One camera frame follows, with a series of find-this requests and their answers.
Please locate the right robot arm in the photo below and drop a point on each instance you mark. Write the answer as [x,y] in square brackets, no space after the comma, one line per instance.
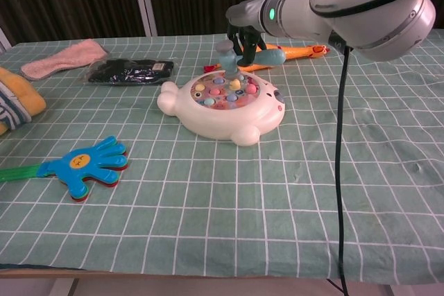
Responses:
[347,1]

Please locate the blue hand clapper toy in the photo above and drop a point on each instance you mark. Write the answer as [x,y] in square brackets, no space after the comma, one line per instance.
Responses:
[86,171]

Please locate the yellow plush toy striped cloth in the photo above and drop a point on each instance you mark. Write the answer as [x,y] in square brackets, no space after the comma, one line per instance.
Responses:
[21,98]

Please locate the black gloves in plastic bag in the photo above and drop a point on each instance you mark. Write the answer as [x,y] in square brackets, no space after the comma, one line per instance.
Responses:
[132,71]

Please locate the green checked tablecloth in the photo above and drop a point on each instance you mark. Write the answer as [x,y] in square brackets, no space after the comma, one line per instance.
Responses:
[243,206]

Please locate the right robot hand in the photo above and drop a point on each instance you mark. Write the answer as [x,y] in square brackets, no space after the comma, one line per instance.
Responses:
[244,11]

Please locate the light blue toy hammer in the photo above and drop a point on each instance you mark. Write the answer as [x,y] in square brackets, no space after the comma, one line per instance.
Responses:
[229,60]

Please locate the pink towel cloth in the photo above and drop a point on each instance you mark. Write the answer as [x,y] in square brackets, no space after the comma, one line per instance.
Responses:
[66,58]

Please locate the orange rubber chicken toy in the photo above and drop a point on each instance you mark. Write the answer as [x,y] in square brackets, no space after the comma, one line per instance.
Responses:
[301,52]

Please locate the white whack-a-mole toy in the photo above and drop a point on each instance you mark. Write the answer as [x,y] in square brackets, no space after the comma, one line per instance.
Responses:
[215,122]

